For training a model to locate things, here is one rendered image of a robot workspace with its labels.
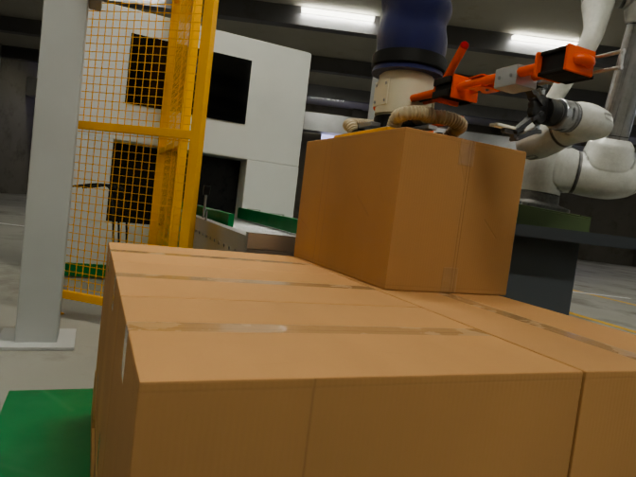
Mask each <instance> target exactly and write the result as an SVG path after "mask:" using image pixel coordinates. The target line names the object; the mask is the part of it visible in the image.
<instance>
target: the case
mask: <svg viewBox="0 0 636 477"><path fill-rule="evenodd" d="M525 158H526V152H525V151H521V150H512V149H509V148H504V147H499V146H494V145H490V144H486V143H481V142H476V141H472V140H467V139H463V138H458V137H454V136H449V135H444V134H440V133H436V132H427V131H422V130H419V129H414V128H409V127H402V128H396V129H390V130H383V131H377V132H365V133H359V134H352V135H346V136H340V137H333V138H327V139H321V140H314V141H309V142H308V143H307V150H306V159H305V166H304V174H303V183H302V190H301V198H300V206H299V214H298V222H297V230H296V238H295V246H294V254H293V255H294V256H296V257H299V258H301V259H304V260H306V261H309V262H311V263H314V264H317V265H319V266H322V267H325V268H327V269H330V270H332V271H335V272H337V273H340V274H344V275H347V276H350V277H353V278H355V279H358V280H361V281H362V282H365V283H368V284H370V285H373V286H376V287H379V288H381V289H384V290H392V291H412V292H450V293H469V294H488V295H506V288H507V281H508V275H509V268H510V262H511V256H512V249H513V242H514V236H515V229H516V223H517V217H518V210H519V203H520V196H521V184H522V178H523V172H524V165H525Z"/></svg>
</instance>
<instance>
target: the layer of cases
mask: <svg viewBox="0 0 636 477"><path fill-rule="evenodd" d="M97 477H636V335H634V334H631V333H628V332H624V331H622V330H618V329H615V328H611V327H605V326H602V325H598V324H596V323H592V322H589V321H586V320H582V319H579V318H575V317H573V316H569V315H566V314H562V313H559V312H555V311H552V310H548V309H543V308H540V307H537V306H533V305H530V304H526V303H523V302H520V301H517V300H513V299H510V298H506V297H503V296H499V295H488V294H469V293H450V292H430V291H392V290H384V289H381V288H379V287H376V286H373V285H370V284H368V283H365V282H362V281H361V280H358V279H355V278H353V277H350V276H347V275H344V274H340V273H337V272H335V271H332V270H330V269H327V268H325V267H322V266H319V265H317V264H314V263H311V262H309V261H306V260H304V259H301V258H299V257H296V256H279V255H266V254H255V253H243V252H230V251H218V250H205V249H193V248H181V247H168V246H156V245H145V244H132V243H120V242H109V243H108V252H107V261H106V272H105V281H104V292H103V301H102V311H101V321H100V331H99V340H98V351H97Z"/></svg>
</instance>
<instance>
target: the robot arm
mask: <svg viewBox="0 0 636 477"><path fill-rule="evenodd" d="M613 9H623V10H624V14H625V23H626V25H627V28H626V31H625V35H624V38H623V41H622V45H621V48H625V49H626V53H625V56H624V62H623V66H624V68H623V69H622V70H615V71H614V73H613V77H612V80H611V84H610V88H609V93H608V97H607V100H606V104H605V108H602V107H600V106H598V105H595V104H592V103H589V102H584V101H578V102H575V101H572V100H568V99H564V98H565V97H566V95H567V94H568V92H569V91H570V89H571V88H572V86H573V85H574V84H573V83H570V84H563V83H553V85H552V87H551V88H550V90H549V92H548V94H547V95H546V96H545V95H544V94H545V90H547V89H548V88H549V86H548V85H547V84H545V85H541V86H538V82H541V80H538V81H537V88H536V89H537V91H539V93H538V92H537V91H536V90H532V91H527V92H525V93H526V95H527V98H528V100H529V102H528V109H527V114H528V116H527V117H526V118H524V119H523V121H522V122H520V123H519V124H518V125H516V126H515V127H514V126H510V125H505V124H502V123H498V122H497V123H490V124H489V126H490V127H494V128H499V129H501V133H507V134H509V135H510V138H509V141H510V142H513V141H517V142H516V149H517V150H521V151H525V152H526V158H525V165H524V172H523V178H522V184H521V196H520V203H519V204H523V205H529V206H534V207H538V208H544V209H549V210H555V211H559V212H564V213H570V210H569V209H566V208H563V207H561V206H559V205H558V204H559V197H560V193H572V194H575V195H579V196H583V197H589V198H595V199H604V200H611V199H621V198H625V197H628V196H630V195H633V194H635V193H636V159H635V156H634V151H635V149H634V146H633V145H632V143H631V142H630V141H628V139H629V136H630V132H631V129H632V125H633V122H634V118H635V115H636V0H581V12H582V18H583V32H582V35H581V37H580V40H579V42H578V43H577V45H578V46H581V47H584V48H587V49H589V50H592V51H596V49H597V47H598V46H599V45H600V43H601V41H602V39H603V36H604V34H605V31H606V28H607V25H608V22H609V19H610V16H611V13H612V11H613ZM621 48H620V49H621ZM525 127H526V129H525V130H524V132H522V133H519V132H520V131H522V130H523V129H524V128H525ZM587 141H588V142H587ZM582 142H587V144H586V146H585V148H584V150H583V151H579V150H575V149H572V145H573V144H577V143H582Z"/></svg>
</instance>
